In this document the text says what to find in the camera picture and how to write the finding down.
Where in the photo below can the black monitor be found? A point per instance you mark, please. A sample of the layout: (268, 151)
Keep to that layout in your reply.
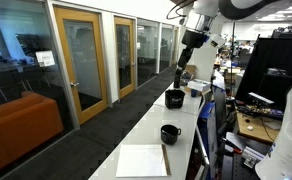
(269, 72)

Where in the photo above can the orange sofa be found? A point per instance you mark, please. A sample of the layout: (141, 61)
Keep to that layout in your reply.
(25, 124)

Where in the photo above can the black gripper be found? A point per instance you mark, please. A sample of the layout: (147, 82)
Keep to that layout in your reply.
(191, 40)

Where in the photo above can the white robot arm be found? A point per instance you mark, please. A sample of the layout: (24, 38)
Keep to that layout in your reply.
(277, 163)

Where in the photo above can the black mug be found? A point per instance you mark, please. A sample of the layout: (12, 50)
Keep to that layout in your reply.
(173, 131)

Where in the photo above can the paper sign on glass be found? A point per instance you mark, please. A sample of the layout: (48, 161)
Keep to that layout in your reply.
(45, 58)

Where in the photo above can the near wooden door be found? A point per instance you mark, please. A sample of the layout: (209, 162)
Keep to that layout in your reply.
(83, 53)

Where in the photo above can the white box on table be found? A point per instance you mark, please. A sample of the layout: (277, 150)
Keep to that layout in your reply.
(200, 86)

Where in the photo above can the far wooden door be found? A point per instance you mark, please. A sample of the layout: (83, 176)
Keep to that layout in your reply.
(125, 55)

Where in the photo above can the black orange clamp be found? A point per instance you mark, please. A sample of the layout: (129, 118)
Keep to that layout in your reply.
(236, 149)

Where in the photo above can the wooden board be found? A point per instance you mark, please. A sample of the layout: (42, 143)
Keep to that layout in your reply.
(258, 128)

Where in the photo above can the wooden door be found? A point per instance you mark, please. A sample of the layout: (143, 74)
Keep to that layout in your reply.
(83, 53)
(125, 55)

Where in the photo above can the black bin with lettering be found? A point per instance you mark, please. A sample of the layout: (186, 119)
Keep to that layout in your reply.
(174, 99)

